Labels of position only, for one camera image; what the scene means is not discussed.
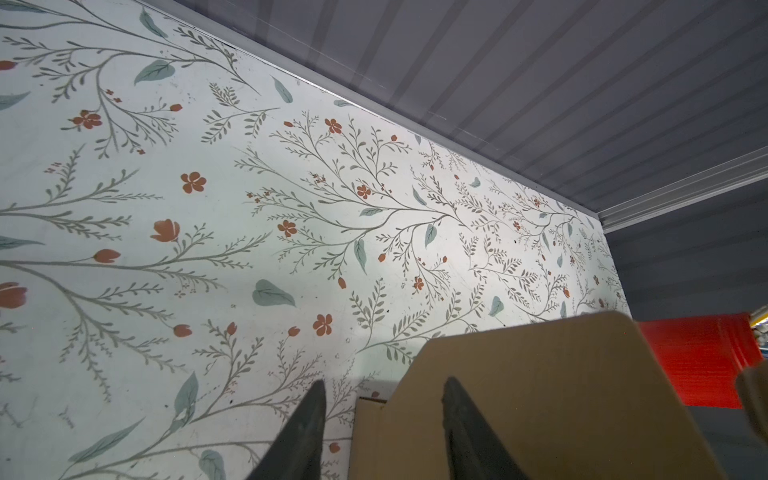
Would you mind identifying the brown cardboard box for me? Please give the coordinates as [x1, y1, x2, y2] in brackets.
[349, 311, 767, 479]

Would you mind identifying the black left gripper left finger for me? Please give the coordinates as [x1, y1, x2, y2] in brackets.
[246, 380, 326, 480]

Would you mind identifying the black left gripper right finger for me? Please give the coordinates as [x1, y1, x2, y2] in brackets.
[442, 377, 528, 479]

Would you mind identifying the red metal pencil cup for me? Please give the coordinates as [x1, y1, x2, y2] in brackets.
[637, 313, 764, 409]

